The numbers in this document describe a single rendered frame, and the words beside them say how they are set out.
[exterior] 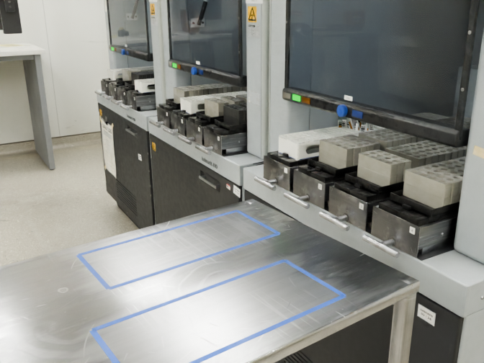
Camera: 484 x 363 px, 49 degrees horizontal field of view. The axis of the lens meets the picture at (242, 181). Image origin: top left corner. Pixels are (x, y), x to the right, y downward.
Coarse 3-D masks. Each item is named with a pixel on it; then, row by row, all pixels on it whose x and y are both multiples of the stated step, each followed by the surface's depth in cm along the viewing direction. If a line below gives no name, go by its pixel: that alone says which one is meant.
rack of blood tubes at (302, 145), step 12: (300, 132) 156; (312, 132) 156; (324, 132) 156; (336, 132) 156; (348, 132) 156; (360, 132) 156; (288, 144) 149; (300, 144) 145; (312, 144) 147; (288, 156) 150; (300, 156) 147; (312, 156) 149
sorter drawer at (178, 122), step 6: (174, 114) 209; (180, 114) 205; (186, 114) 204; (192, 114) 204; (174, 120) 210; (180, 120) 205; (174, 126) 211; (180, 126) 206; (186, 126) 203; (168, 132) 206; (174, 132) 208; (180, 132) 207
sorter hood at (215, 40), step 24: (168, 0) 214; (192, 0) 195; (216, 0) 179; (240, 0) 165; (168, 24) 217; (192, 24) 198; (216, 24) 182; (240, 24) 168; (192, 48) 202; (216, 48) 185; (240, 48) 170; (216, 72) 186; (240, 72) 173
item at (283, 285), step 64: (64, 256) 92; (128, 256) 92; (192, 256) 92; (256, 256) 92; (320, 256) 92; (0, 320) 74; (64, 320) 74; (128, 320) 74; (192, 320) 74; (256, 320) 74; (320, 320) 74
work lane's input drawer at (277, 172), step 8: (272, 152) 154; (264, 160) 154; (272, 160) 150; (280, 160) 148; (288, 160) 146; (296, 160) 146; (304, 160) 146; (264, 168) 155; (272, 168) 151; (280, 168) 148; (288, 168) 144; (296, 168) 145; (256, 176) 152; (264, 176) 156; (272, 176) 152; (280, 176) 148; (288, 176) 145; (264, 184) 148; (272, 184) 146; (280, 184) 149; (288, 184) 145
